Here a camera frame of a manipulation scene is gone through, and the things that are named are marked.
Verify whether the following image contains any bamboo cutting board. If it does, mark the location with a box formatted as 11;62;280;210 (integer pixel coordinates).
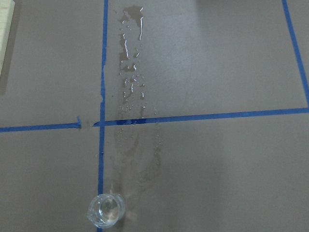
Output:
0;0;15;72

